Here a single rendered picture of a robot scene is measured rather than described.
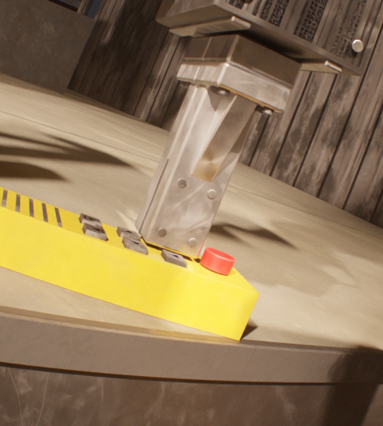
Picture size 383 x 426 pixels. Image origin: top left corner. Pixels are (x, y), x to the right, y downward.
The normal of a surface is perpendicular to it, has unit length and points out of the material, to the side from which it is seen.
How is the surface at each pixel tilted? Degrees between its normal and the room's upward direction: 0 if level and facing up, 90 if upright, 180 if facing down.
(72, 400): 90
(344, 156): 90
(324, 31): 90
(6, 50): 90
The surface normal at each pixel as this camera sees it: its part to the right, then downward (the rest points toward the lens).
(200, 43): -0.90, -0.32
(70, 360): 0.58, 0.33
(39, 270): 0.25, 0.22
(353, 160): -0.73, -0.21
